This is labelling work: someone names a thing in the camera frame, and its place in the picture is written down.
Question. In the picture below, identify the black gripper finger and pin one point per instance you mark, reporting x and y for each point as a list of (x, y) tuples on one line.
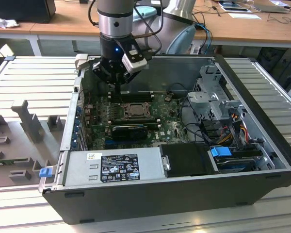
[(99, 69), (129, 77)]

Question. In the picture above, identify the small square silver CPU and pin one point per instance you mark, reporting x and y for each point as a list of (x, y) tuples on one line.
[(137, 109)]

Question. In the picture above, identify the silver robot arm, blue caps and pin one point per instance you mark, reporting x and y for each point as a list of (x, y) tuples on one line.
[(114, 21)]

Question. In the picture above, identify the black RAM slot row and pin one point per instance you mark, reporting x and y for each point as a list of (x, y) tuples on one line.
[(138, 97), (135, 121)]

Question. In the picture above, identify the CPU socket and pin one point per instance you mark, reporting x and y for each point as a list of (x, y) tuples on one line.
[(124, 116)]

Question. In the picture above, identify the round coin cell battery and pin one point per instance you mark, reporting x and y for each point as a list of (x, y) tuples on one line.
[(167, 98)]

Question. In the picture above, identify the wooden desk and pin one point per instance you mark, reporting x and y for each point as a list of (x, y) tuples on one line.
[(14, 30), (70, 21)]

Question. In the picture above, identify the small black desk object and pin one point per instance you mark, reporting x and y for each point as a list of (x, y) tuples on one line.
[(83, 1)]

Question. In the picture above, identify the black graphics card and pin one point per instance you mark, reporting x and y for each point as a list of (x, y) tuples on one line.
[(128, 133)]

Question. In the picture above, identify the green motherboard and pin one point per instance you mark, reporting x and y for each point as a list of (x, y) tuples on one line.
[(169, 126)]

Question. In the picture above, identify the small white labelled box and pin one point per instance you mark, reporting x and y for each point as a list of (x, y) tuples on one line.
[(195, 49)]

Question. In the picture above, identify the silver metal drive cage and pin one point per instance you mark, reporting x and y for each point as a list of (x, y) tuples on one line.
[(208, 102)]

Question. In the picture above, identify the black drive connector block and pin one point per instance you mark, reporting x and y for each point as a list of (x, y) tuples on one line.
[(208, 128)]

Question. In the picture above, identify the black computer box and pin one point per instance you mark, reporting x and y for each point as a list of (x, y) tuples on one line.
[(21, 11)]

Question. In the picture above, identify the grey power supply unit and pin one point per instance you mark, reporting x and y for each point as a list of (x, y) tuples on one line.
[(80, 170)]

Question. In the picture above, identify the crumpled white paper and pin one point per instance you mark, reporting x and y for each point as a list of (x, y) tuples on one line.
[(4, 22)]

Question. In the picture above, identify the grey parts rack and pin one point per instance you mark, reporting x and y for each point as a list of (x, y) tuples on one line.
[(26, 145)]

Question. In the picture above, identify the blue plastic case latch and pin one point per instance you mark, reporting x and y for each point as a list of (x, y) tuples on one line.
[(44, 173)]

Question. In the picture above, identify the hard disk in blue carrier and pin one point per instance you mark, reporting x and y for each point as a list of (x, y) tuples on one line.
[(220, 152)]

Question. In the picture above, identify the black open PC case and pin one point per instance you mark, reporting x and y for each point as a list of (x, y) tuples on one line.
[(135, 201)]

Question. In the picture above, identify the blue printed booklet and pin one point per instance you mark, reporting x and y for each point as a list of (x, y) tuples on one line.
[(234, 6)]

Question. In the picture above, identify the white paper sheet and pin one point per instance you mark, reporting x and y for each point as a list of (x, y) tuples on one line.
[(245, 16)]

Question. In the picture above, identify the green RAM stick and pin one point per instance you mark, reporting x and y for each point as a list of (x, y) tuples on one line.
[(4, 161)]

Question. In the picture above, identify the grey laptop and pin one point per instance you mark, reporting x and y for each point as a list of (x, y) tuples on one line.
[(271, 7)]

